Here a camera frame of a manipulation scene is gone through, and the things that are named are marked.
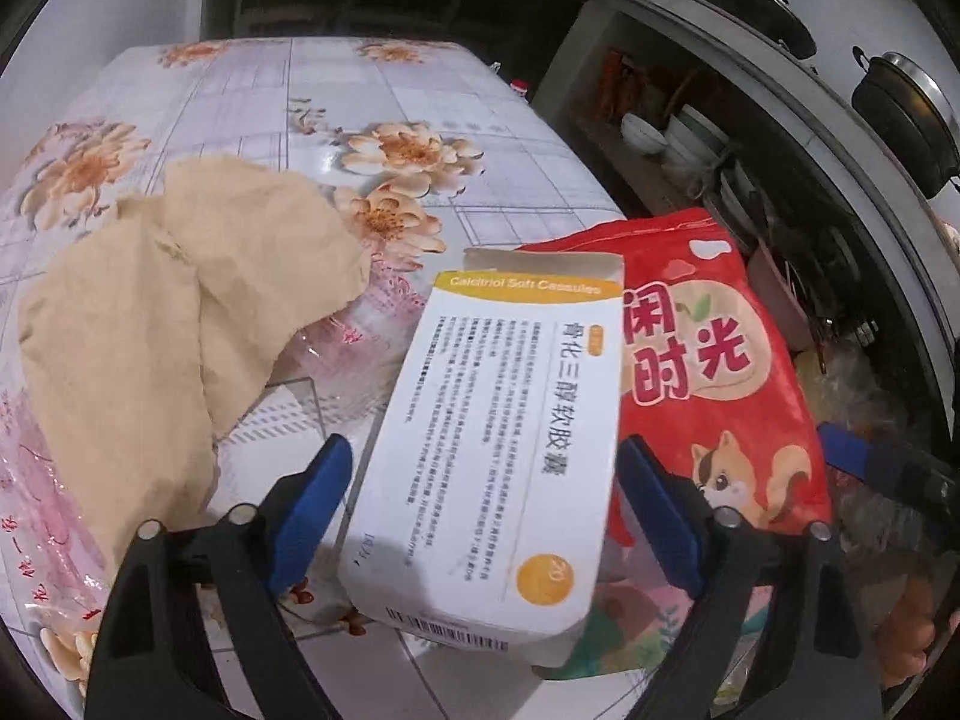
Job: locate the concrete counter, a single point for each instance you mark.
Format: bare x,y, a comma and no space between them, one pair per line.
832,90

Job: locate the beige cloth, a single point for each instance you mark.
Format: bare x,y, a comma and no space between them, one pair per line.
135,315

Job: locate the floral tablecloth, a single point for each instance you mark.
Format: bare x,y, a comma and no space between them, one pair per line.
465,120

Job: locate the pink basin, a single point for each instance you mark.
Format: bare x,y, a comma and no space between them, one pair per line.
772,277

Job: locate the stack of bowls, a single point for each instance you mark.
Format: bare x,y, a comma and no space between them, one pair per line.
694,139

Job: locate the yellowish plastic bag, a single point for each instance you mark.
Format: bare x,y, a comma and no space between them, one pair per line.
847,390

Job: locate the red snack bag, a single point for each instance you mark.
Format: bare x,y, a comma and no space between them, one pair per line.
705,360

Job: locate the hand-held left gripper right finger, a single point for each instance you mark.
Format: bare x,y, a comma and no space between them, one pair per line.
660,510

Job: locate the cooking oil bottle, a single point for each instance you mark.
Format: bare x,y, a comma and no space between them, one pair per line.
519,88

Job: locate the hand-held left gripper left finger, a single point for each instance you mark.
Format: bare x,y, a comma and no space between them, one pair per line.
315,510

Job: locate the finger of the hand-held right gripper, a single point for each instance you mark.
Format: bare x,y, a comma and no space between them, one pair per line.
847,450

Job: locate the clear red-printed plastic bag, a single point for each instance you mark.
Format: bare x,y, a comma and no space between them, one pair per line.
330,345

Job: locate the white and yellow medicine box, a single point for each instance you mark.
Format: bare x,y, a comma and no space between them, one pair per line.
480,427

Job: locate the black wok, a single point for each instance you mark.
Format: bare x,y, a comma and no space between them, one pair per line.
780,30

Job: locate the person's right hand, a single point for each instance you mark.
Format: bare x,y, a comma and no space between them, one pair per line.
904,637

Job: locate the black pot with lid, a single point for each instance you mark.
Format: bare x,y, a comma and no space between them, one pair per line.
900,112

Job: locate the white bowl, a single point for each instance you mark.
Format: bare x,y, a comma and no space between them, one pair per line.
643,133

